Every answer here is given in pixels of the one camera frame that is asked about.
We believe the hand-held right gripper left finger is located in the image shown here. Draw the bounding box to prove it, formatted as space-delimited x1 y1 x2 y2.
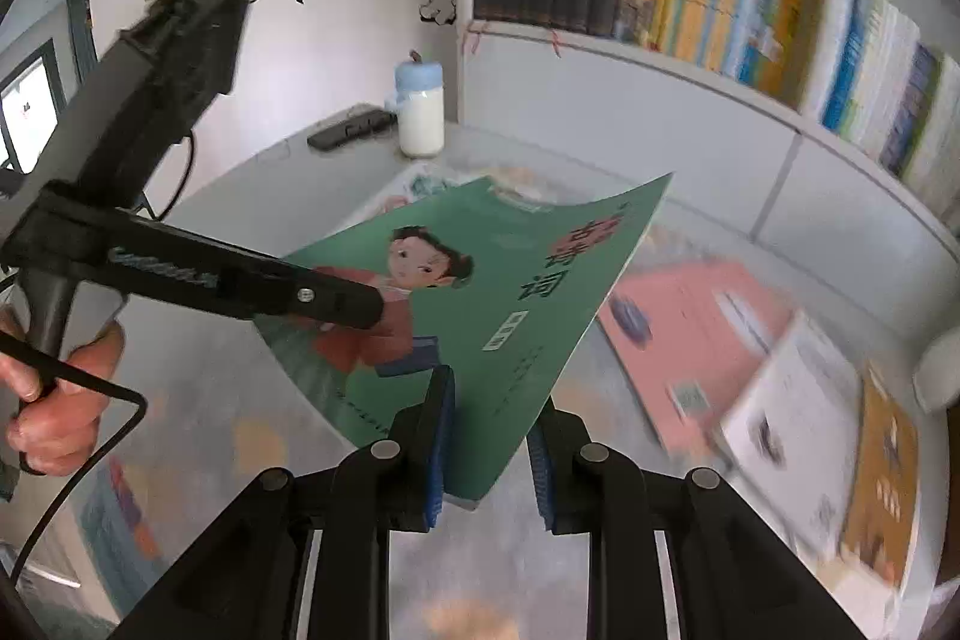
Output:
112 365 456 640

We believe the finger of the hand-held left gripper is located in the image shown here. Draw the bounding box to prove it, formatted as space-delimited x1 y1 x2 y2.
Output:
223 242 389 331

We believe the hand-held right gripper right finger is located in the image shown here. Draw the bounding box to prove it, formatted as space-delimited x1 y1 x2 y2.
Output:
525 396 863 640

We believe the green book white label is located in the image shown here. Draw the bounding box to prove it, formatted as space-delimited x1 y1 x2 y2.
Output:
255 173 674 510

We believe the person's left hand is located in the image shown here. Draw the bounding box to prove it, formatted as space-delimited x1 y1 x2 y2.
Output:
0 306 126 477

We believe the computer monitor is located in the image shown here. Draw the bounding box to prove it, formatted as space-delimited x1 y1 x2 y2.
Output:
0 40 62 178

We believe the black remote control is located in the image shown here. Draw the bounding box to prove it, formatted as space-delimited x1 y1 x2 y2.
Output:
307 107 398 152

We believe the white bottle blue lid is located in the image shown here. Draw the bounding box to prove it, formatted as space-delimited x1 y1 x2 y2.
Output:
394 51 447 159

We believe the pink book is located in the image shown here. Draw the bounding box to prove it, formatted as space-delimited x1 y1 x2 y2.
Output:
598 260 797 455

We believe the white book green-dressed figure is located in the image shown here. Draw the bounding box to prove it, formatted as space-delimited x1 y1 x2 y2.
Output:
718 308 865 562

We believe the orange brown book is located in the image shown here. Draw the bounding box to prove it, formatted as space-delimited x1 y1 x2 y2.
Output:
838 361 922 590

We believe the white ribbed vase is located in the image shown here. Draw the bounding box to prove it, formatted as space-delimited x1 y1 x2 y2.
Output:
911 325 960 416

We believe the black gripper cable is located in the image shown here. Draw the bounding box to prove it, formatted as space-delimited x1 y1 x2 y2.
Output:
0 336 147 585

